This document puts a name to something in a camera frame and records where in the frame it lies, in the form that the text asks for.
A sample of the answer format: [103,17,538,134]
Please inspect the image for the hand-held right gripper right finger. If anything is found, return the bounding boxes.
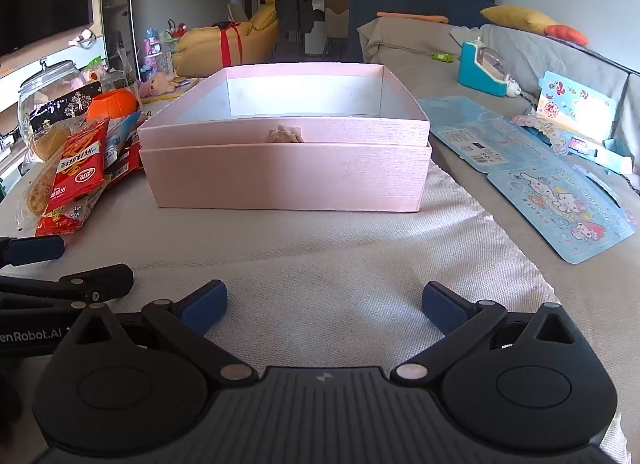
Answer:
[390,282,578,387]

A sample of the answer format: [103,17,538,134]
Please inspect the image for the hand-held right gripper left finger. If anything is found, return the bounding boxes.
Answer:
[75,280,256,385]

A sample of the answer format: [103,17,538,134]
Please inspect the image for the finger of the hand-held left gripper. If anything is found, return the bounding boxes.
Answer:
[0,234,66,268]
[0,264,135,308]

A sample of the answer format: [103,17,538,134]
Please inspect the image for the blue cracker packet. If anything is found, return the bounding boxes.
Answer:
[101,111,144,171]

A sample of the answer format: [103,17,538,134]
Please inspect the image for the pink cardboard box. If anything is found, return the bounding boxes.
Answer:
[137,63,432,213]

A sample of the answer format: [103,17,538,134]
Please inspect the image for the small red snack packet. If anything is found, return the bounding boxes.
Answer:
[35,194,94,238]

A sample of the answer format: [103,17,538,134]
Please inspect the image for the clear cookie packet red edges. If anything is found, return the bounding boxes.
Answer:
[19,159,66,219]

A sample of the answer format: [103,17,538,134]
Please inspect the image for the round bread packet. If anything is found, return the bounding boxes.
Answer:
[29,119,83,163]

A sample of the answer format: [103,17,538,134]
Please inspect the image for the dark red snack packet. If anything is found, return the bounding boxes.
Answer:
[104,137,147,181]

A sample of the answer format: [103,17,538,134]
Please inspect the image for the beige woven cloth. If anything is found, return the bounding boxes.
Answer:
[0,159,631,464]

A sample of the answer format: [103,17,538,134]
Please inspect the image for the flattened blue cartoon box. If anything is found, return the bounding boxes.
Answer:
[416,94,639,265]

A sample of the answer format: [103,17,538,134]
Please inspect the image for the black printed box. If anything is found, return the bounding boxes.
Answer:
[29,82,104,131]

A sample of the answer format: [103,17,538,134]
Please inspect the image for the orange pumpkin container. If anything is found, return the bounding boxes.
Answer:
[86,91,139,123]

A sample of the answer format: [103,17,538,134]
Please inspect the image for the glass jar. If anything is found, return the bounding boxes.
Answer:
[17,58,85,145]

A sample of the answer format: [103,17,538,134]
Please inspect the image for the pink plush toy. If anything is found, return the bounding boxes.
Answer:
[138,71,177,98]

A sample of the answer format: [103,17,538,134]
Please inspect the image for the teal toy machine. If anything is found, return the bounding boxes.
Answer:
[458,37,524,98]

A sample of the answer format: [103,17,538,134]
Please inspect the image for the white shelf unit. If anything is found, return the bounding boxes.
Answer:
[99,0,137,86]

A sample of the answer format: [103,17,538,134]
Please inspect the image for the yellow sofa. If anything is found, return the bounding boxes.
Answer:
[172,0,281,78]

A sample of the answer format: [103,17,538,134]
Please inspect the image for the yellow pillow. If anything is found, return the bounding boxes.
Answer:
[480,5,559,36]

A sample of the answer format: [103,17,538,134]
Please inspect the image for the orange pillow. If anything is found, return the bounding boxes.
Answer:
[544,24,590,48]

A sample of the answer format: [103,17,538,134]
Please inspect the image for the blue cabinet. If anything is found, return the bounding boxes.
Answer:
[348,0,497,63]

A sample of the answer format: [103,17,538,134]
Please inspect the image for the beige chair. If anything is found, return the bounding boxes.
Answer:
[322,0,351,56]

